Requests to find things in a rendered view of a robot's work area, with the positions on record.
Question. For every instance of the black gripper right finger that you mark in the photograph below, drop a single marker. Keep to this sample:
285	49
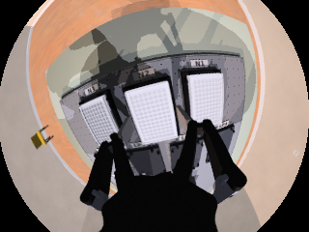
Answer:
229	179

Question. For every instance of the dark grey perforated base plate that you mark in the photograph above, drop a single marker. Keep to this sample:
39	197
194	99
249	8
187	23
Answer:
233	71

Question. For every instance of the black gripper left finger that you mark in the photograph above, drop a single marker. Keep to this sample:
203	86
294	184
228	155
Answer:
96	192

